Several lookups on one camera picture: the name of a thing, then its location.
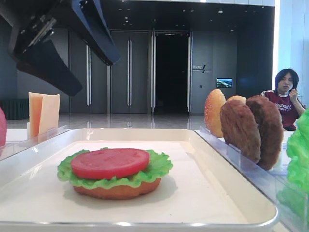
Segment green lettuce leaf on tray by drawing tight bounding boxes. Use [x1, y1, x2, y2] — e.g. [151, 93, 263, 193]
[57, 150, 173, 189]

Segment red tomato slice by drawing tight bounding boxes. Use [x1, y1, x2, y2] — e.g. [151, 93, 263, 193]
[70, 148, 150, 180]
[0, 108, 7, 146]

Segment dark double door left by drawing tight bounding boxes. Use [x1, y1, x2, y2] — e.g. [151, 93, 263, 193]
[69, 32, 107, 114]

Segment outer brown meat patty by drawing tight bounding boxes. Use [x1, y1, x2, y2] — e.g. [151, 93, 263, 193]
[246, 95, 283, 171]

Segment green lettuce leaf in holder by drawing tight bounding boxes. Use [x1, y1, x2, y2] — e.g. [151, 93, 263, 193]
[277, 110, 309, 224]

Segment white rectangular tray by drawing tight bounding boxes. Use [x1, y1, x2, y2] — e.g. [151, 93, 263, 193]
[0, 129, 279, 232]

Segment dark double door middle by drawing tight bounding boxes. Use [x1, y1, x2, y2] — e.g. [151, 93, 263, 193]
[111, 31, 148, 114]

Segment right clear acrylic rail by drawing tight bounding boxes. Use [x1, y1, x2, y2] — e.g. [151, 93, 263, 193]
[197, 126, 309, 232]

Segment small wall screen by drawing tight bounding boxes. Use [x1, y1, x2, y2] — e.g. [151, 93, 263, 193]
[216, 78, 233, 88]

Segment golden bun slice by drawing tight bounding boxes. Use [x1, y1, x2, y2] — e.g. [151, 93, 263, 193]
[227, 95, 246, 104]

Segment left clear acrylic rail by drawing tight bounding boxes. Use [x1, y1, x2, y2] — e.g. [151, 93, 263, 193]
[0, 126, 68, 160]

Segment seated person in maroon shirt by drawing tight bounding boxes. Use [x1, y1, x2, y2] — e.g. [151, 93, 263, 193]
[260, 69, 305, 131]

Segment inner brown meat patty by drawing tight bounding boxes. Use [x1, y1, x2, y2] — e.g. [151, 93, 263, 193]
[220, 100, 261, 163]

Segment orange cheese slice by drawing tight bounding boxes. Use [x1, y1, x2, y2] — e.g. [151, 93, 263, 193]
[28, 92, 43, 138]

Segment sesame bun top slice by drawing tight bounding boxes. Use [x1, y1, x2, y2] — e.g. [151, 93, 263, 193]
[204, 89, 226, 138]

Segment clear acrylic rail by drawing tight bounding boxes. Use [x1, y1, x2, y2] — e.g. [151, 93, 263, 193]
[197, 126, 309, 232]
[0, 126, 68, 160]

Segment bottom bun on tray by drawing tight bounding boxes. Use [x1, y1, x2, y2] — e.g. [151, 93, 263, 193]
[73, 178, 161, 200]

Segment dark double door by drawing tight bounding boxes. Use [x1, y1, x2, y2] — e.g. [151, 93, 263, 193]
[69, 32, 107, 114]
[111, 31, 148, 114]

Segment pale yellow cheese slice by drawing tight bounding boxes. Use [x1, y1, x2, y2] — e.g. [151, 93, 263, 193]
[39, 94, 60, 135]

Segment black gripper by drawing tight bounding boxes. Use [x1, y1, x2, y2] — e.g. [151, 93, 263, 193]
[0, 0, 120, 97]

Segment brown meat patty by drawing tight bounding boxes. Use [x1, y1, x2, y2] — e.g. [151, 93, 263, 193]
[246, 95, 283, 171]
[220, 100, 261, 163]

